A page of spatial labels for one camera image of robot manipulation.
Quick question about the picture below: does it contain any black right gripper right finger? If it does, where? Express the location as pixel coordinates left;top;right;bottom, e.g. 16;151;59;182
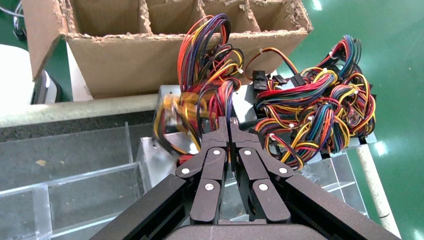
230;116;402;240

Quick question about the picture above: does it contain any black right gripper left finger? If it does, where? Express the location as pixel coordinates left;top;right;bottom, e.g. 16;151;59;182
89;116;230;240

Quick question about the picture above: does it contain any clear acrylic divider tray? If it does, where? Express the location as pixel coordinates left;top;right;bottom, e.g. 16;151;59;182
0;121;369;240

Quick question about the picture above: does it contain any brown cardboard divider box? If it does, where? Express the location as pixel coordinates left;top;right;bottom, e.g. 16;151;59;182
21;0;314;100

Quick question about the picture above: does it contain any dark grey rounded device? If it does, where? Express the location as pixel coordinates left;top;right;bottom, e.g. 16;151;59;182
31;70;63;105

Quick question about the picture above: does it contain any white rounded robot shell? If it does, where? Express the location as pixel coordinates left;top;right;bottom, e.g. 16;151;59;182
0;44;36;109

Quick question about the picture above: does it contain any grey cable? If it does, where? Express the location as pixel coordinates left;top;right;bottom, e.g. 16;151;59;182
0;0;26;37

